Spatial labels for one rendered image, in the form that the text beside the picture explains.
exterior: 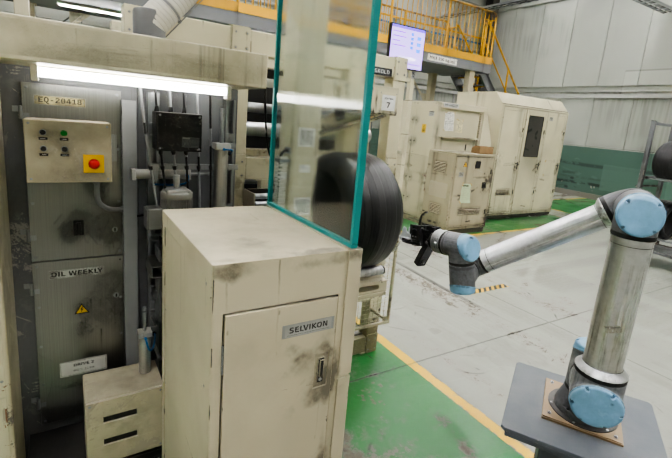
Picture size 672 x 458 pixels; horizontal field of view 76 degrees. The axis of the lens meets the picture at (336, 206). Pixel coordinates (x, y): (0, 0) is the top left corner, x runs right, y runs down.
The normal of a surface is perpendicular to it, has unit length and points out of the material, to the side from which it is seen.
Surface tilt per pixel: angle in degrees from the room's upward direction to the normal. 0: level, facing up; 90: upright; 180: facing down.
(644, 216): 85
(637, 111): 90
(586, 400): 97
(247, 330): 90
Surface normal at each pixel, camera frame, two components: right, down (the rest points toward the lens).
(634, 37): -0.85, 0.04
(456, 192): 0.51, 0.22
